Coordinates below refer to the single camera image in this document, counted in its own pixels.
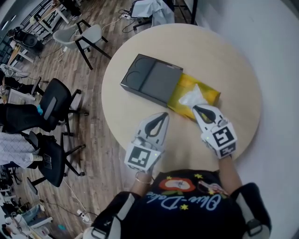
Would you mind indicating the white checked garment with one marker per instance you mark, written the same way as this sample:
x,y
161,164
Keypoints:
x,y
14,149

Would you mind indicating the round beige table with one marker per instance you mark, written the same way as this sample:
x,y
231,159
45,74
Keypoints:
x,y
210,51

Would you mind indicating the grey shell chair black legs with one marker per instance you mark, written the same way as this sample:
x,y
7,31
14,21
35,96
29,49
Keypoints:
x,y
67,35

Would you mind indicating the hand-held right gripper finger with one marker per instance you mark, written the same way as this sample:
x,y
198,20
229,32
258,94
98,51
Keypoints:
x,y
216,112
201,128

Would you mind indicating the chair with white cover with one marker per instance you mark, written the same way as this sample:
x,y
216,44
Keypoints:
x,y
161,11

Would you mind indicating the white frame wooden desk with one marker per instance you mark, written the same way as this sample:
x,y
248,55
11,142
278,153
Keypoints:
x,y
50,14

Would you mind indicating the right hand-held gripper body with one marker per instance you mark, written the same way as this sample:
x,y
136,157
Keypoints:
x,y
223,138

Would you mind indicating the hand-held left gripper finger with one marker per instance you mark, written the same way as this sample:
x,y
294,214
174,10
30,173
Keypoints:
x,y
142,128
163,135

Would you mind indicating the person's left forearm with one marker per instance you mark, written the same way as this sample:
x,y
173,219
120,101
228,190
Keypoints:
x,y
140,190

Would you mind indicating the person's right forearm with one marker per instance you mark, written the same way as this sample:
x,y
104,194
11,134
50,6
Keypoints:
x,y
230,177

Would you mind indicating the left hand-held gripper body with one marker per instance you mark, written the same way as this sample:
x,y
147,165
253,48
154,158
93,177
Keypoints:
x,y
139,157

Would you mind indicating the yellow box tray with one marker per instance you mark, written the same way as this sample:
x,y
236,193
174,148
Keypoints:
x,y
210,93

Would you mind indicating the person in dark printed shirt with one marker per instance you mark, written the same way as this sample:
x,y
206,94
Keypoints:
x,y
177,221

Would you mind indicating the teal floor item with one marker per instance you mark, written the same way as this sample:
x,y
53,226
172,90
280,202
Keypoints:
x,y
62,227

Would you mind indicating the black flat card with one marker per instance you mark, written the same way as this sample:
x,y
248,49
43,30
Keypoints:
x,y
47,161

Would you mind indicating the blue cloth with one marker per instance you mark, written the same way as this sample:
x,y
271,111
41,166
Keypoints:
x,y
40,110

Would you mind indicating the white tissue paper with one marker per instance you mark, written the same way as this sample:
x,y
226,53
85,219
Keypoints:
x,y
192,96

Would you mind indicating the white power strip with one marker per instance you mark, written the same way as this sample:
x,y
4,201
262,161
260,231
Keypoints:
x,y
125,15
85,217

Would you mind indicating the black office chair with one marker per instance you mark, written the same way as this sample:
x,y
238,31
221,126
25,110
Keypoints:
x,y
53,151
56,93

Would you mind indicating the black box sleeve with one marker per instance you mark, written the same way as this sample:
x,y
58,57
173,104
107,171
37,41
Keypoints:
x,y
158,81

